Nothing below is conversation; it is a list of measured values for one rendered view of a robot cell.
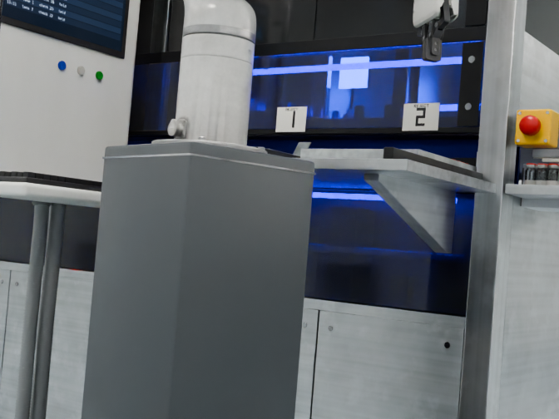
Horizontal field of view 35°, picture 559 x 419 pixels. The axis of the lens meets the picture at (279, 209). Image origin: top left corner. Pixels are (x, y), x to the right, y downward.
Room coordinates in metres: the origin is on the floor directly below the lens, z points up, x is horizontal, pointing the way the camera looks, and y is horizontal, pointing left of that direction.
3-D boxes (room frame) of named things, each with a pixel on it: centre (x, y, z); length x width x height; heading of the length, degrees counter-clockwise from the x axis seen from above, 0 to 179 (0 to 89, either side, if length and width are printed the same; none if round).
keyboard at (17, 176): (2.01, 0.46, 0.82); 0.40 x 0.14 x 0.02; 144
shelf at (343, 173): (1.86, -0.06, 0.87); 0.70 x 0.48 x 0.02; 55
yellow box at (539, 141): (1.77, -0.51, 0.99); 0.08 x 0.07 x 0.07; 145
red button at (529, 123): (1.73, -0.48, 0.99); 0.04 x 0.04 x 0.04; 55
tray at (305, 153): (1.82, -0.24, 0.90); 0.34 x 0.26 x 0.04; 145
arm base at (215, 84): (1.44, 0.12, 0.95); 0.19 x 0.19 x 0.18
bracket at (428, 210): (1.70, -0.26, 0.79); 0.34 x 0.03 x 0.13; 145
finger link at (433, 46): (1.63, -0.27, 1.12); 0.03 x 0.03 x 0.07; 19
